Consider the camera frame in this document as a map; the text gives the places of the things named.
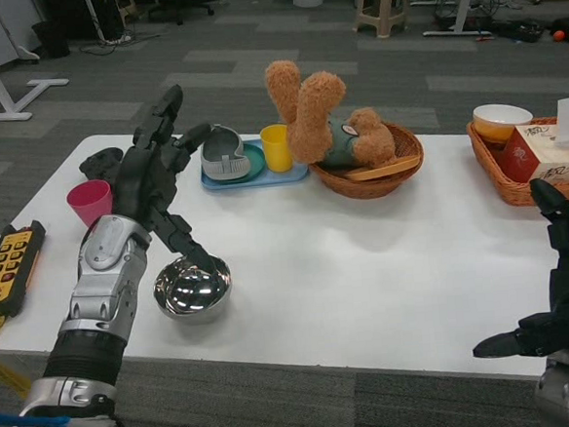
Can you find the white power strip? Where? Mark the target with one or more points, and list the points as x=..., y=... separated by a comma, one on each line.
x=118, y=39

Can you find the black cabinet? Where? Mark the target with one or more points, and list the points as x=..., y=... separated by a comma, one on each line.
x=70, y=13

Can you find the black gear pile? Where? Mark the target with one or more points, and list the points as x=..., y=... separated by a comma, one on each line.
x=521, y=31

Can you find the black trash bin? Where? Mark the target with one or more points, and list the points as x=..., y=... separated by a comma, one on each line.
x=51, y=39

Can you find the yellow black remote control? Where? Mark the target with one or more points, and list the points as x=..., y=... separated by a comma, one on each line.
x=7, y=269

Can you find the orange wooden board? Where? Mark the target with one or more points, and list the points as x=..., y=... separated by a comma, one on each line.
x=381, y=170

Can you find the pink plastic cup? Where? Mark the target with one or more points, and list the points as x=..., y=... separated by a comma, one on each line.
x=88, y=203

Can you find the yellow plastic cup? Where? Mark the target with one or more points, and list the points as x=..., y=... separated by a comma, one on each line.
x=276, y=150

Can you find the rectangular wicker basket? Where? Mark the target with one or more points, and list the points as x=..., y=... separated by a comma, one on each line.
x=517, y=190

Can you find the black office chair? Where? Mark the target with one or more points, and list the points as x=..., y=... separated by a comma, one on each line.
x=186, y=0

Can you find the white orange ceramic bowl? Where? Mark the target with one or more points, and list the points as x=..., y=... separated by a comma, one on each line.
x=500, y=122

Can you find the brown plush teddy bear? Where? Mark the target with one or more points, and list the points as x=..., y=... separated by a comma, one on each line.
x=312, y=119

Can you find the light blue plastic tray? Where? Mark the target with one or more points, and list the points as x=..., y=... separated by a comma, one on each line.
x=287, y=178

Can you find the round wicker basket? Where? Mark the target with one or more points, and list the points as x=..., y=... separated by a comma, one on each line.
x=368, y=188

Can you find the small wooden stool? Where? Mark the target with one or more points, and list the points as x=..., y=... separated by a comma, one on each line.
x=125, y=2

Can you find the shiny metal bowl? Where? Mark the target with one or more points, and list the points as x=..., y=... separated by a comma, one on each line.
x=193, y=298

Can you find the green plastic plate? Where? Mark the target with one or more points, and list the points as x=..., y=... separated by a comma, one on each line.
x=257, y=161

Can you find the red white tissue box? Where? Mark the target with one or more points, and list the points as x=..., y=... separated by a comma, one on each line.
x=517, y=155

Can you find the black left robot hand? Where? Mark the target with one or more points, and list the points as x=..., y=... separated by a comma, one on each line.
x=141, y=184

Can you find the white desk leg frame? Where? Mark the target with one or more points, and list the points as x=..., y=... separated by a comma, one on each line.
x=9, y=117

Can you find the white office desk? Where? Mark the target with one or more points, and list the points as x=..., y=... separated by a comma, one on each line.
x=94, y=16

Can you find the small orange ball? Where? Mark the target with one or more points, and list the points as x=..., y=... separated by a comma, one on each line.
x=558, y=35

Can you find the grey slip-on shoe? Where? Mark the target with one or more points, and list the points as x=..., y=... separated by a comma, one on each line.
x=222, y=154

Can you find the black gamepad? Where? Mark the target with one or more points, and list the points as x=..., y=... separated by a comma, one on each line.
x=98, y=163

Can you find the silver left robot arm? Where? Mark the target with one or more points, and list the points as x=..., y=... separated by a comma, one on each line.
x=104, y=285

